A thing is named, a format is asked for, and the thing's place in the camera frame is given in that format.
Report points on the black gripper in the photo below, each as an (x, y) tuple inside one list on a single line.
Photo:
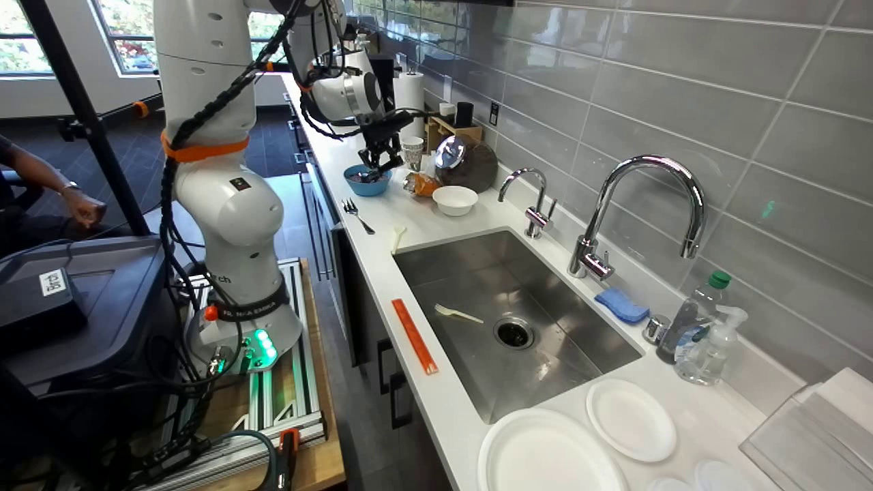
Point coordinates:
[(390, 123)]

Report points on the operator forearm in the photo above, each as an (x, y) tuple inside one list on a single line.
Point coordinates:
[(32, 168)]

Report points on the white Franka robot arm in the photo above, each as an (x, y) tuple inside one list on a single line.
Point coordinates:
[(234, 220)]

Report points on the blue bowl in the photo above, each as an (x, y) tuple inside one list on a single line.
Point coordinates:
[(363, 183)]

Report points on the white bowl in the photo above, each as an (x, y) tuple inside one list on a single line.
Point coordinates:
[(455, 201)]

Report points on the dark under-counter cabinet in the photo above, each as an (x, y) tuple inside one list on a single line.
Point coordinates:
[(363, 317)]

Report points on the operator hand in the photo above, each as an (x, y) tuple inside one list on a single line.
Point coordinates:
[(82, 208)]

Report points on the orange snack bag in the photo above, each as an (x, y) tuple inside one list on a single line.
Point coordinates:
[(420, 187)]

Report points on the paper towel roll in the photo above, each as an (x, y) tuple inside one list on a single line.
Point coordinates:
[(411, 92)]

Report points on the wooden box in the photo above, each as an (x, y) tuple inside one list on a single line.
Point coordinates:
[(446, 136)]

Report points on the metal spoon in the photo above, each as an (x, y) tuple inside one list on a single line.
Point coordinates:
[(356, 217)]

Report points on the black mug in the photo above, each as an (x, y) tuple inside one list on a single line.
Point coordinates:
[(465, 116)]

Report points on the dark cooker with glass lid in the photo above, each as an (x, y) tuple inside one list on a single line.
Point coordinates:
[(472, 168)]

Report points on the stainless steel sink basin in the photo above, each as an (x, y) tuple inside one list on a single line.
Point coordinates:
[(472, 275)]

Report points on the small chrome faucet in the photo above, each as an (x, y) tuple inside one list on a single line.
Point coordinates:
[(535, 220)]

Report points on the small white plastic spoon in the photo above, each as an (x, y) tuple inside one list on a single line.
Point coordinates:
[(455, 314)]

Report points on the orange strip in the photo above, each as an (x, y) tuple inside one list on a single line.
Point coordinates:
[(412, 337)]

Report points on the tall chrome gooseneck faucet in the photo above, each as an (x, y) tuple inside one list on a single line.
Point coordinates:
[(587, 254)]

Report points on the bright window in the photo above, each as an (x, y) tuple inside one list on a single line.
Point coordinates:
[(22, 41), (127, 41)]

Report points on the blue sponge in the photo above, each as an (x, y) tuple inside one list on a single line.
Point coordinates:
[(624, 306)]

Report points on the black stand pole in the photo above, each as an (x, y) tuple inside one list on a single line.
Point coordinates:
[(82, 110)]

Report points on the wooden robot platform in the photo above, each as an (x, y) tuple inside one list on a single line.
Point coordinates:
[(322, 455)]

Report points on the dark plastic bin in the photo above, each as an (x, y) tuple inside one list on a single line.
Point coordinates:
[(109, 302)]

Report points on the large white plate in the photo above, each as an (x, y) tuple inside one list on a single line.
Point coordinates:
[(547, 455)]

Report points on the bottle with green cap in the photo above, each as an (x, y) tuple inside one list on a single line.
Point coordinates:
[(685, 328)]

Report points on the white QR code label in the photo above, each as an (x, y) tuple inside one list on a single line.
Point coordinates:
[(52, 283)]

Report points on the small white plate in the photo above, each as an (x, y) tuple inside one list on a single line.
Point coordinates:
[(632, 421)]

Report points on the clear plastic bottle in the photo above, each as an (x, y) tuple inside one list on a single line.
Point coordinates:
[(712, 359)]

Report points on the small white disc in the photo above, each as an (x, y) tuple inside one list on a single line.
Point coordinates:
[(669, 485)]

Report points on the wall power outlet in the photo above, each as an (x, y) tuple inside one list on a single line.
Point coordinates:
[(495, 114)]

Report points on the aluminium extrusion frame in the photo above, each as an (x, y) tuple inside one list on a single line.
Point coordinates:
[(291, 384)]

